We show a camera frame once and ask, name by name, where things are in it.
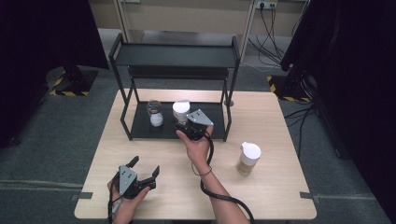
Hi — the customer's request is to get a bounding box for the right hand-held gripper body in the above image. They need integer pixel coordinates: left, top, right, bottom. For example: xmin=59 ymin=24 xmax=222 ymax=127
xmin=174 ymin=108 xmax=215 ymax=142

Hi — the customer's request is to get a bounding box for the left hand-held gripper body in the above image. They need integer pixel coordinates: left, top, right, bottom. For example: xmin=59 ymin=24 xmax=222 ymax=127
xmin=117 ymin=164 xmax=157 ymax=200

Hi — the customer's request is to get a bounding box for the white-lid jar of white granules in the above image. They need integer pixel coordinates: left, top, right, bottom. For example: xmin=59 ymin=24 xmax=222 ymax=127
xmin=172 ymin=99 xmax=191 ymax=125

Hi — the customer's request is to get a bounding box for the glass jar with faceted lid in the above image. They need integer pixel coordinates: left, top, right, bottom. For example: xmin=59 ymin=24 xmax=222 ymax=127
xmin=146 ymin=99 xmax=164 ymax=128

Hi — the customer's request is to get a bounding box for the white-lid jar of brown powder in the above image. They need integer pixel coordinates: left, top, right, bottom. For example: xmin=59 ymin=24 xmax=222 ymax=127
xmin=235 ymin=141 xmax=262 ymax=176

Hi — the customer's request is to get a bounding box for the black metal shelf rack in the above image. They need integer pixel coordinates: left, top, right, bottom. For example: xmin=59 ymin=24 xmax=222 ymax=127
xmin=107 ymin=32 xmax=242 ymax=143

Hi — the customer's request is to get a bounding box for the person's left hand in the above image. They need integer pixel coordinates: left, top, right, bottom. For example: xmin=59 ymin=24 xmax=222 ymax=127
xmin=106 ymin=180 xmax=151 ymax=224

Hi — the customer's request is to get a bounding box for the person's right hand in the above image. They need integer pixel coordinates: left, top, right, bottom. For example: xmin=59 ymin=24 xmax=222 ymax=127
xmin=175 ymin=125 xmax=215 ymax=175

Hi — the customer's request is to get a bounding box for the grey tape strip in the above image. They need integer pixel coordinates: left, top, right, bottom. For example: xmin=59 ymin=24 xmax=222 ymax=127
xmin=299 ymin=191 xmax=321 ymax=204
xmin=70 ymin=191 xmax=93 ymax=202

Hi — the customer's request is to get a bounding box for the black stand base striped tape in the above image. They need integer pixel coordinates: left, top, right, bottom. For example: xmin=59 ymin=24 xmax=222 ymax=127
xmin=46 ymin=63 xmax=99 ymax=97
xmin=266 ymin=66 xmax=316 ymax=104

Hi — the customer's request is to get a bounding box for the dark curtain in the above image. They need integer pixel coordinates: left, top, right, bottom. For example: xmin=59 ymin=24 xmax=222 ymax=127
xmin=279 ymin=0 xmax=396 ymax=218
xmin=0 ymin=0 xmax=110 ymax=148

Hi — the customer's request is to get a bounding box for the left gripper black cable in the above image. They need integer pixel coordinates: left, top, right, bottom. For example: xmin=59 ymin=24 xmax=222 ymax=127
xmin=106 ymin=174 xmax=123 ymax=224

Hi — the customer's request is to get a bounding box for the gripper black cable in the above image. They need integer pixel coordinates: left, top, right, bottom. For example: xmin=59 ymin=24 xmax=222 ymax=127
xmin=199 ymin=132 xmax=256 ymax=224
xmin=106 ymin=174 xmax=123 ymax=224

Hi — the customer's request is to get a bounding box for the thin grey wrist cord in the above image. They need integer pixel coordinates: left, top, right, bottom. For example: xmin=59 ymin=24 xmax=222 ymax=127
xmin=191 ymin=161 xmax=214 ymax=177

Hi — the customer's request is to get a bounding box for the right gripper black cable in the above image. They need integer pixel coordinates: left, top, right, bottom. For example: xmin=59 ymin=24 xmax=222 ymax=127
xmin=199 ymin=132 xmax=256 ymax=224

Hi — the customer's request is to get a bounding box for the beige desk with white frame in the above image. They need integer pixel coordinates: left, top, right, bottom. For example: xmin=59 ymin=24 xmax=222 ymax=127
xmin=90 ymin=0 xmax=260 ymax=60

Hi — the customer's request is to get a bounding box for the black floor cable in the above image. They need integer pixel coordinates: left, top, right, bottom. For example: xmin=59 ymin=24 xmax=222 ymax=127
xmin=284 ymin=104 xmax=318 ymax=160

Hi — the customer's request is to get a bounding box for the black cable bundle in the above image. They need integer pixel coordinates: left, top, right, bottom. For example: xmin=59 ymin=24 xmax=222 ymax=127
xmin=247 ymin=3 xmax=286 ymax=68

